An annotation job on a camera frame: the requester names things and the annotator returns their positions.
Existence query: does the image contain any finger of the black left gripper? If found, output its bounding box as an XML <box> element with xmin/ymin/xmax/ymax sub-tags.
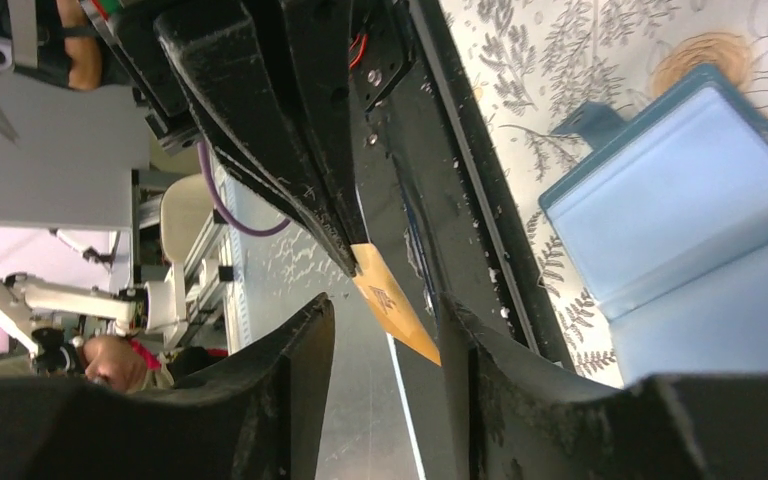
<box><xmin>279</xmin><ymin>1</ymin><xmax>368</xmax><ymax>245</ymax></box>
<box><xmin>154</xmin><ymin>1</ymin><xmax>357</xmax><ymax>276</ymax></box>

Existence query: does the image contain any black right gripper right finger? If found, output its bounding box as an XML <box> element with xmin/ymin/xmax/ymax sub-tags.
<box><xmin>438</xmin><ymin>295</ymin><xmax>768</xmax><ymax>479</ymax></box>

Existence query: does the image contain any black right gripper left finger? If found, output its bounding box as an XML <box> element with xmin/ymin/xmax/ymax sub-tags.
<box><xmin>0</xmin><ymin>294</ymin><xmax>335</xmax><ymax>479</ymax></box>

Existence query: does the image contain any blue leather card holder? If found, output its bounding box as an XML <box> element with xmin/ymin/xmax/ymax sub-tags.
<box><xmin>538</xmin><ymin>64</ymin><xmax>768</xmax><ymax>383</ymax></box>

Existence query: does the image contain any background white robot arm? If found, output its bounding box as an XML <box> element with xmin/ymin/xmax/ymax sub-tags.
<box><xmin>0</xmin><ymin>1</ymin><xmax>768</xmax><ymax>479</ymax></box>

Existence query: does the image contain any person in background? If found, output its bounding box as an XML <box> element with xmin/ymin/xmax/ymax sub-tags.
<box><xmin>77</xmin><ymin>335</ymin><xmax>228</xmax><ymax>394</ymax></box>

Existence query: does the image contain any floral patterned table mat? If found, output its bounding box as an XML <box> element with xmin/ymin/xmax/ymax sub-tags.
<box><xmin>441</xmin><ymin>0</ymin><xmax>768</xmax><ymax>387</ymax></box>

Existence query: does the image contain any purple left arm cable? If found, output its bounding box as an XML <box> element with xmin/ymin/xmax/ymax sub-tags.
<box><xmin>197</xmin><ymin>140</ymin><xmax>291</xmax><ymax>238</ymax></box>

